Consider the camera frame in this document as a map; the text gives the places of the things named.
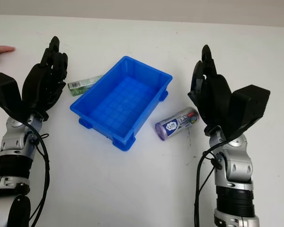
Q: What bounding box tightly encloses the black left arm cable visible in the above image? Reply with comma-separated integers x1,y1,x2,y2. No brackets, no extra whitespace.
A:
25,121,51,227

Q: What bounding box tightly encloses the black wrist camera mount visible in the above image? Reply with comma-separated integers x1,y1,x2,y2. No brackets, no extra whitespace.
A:
226,84,271,142
0,72,26,120

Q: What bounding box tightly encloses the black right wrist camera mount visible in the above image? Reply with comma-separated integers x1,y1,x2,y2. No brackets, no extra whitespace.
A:
226,84,271,142

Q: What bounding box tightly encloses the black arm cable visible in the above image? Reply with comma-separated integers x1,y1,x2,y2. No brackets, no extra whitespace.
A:
25,121,51,227
193,141,226,227

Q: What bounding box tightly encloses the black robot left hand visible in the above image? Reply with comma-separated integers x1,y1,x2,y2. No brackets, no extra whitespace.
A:
21,35,69,119

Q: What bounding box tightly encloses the green rectangular box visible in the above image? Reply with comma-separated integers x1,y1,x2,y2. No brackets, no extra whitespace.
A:
67,74,105,97

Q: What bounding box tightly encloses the purple lidded cylindrical canister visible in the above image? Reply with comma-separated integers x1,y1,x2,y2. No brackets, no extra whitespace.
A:
155,106,200,142

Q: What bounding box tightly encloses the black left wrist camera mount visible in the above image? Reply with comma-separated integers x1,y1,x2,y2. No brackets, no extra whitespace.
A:
0,72,26,120

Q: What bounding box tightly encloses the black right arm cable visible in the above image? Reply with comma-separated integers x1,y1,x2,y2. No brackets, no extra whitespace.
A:
193,141,226,227

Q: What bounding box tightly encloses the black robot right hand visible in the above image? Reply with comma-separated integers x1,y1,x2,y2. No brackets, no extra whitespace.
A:
187,44,233,136

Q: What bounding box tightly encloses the blue plastic tray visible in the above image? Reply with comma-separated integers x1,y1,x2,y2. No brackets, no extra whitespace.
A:
69,55,173,152

